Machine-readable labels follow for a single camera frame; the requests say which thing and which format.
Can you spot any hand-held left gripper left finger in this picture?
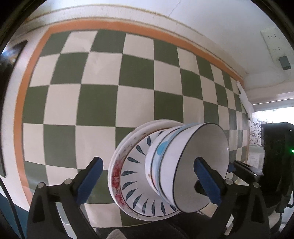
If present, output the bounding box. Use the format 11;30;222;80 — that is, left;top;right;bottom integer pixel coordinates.
26;157;104;239

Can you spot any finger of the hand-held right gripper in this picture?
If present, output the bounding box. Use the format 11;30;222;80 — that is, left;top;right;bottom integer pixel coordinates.
227;161;264;185

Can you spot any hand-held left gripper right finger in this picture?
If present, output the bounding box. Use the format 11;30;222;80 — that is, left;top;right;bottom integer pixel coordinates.
193;157;270;239

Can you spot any large white dark-rimmed bowl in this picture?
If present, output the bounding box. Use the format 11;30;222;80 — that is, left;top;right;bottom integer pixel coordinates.
158;122;230;213

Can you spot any red floral plate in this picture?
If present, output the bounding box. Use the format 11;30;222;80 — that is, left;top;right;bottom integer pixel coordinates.
108;129;166;221

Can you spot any blue leaf pattern plate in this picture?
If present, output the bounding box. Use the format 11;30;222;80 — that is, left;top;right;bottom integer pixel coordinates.
120;131;182;218

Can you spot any colourful spotted white bowl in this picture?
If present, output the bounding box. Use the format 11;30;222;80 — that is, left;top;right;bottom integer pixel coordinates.
145;126;184;196

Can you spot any white lace curtain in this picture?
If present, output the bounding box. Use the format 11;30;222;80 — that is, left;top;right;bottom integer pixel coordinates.
249;119;263;146

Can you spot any white fuzzy cloth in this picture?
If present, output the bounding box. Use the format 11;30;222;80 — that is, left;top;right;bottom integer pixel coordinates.
107;229;129;239

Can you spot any white crumpled cloth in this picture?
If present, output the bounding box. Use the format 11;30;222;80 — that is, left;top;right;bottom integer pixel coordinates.
236;80;255;122

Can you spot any green white checkered mat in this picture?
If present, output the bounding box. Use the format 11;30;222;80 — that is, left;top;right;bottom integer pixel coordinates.
13;19;251;228

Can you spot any black plug adapter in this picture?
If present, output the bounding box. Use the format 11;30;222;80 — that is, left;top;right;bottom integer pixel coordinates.
279;56;292;70

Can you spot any black cable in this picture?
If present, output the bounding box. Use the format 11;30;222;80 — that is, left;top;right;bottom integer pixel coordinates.
0;179;26;239

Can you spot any white wall socket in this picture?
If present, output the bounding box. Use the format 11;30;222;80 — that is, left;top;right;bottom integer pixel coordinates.
261;27;287;63

